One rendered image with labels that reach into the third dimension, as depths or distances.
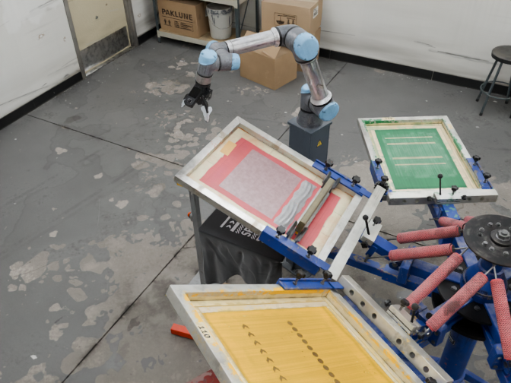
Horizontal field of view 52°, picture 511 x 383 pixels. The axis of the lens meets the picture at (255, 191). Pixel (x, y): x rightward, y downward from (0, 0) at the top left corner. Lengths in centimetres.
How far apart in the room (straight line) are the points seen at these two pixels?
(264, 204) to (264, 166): 25
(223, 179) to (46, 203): 241
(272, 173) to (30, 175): 288
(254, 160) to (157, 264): 149
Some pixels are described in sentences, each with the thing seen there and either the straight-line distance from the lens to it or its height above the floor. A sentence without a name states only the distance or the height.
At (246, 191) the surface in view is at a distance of 254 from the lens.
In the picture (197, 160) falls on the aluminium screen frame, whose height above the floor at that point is 133.
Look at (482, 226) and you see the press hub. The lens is 238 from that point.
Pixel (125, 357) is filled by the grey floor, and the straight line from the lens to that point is 347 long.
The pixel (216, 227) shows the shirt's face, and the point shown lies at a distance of 274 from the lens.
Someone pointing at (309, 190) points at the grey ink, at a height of 114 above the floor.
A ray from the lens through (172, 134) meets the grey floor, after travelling 521.
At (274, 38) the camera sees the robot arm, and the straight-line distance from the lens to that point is 266.
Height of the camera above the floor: 283
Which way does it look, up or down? 40 degrees down
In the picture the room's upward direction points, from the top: 1 degrees counter-clockwise
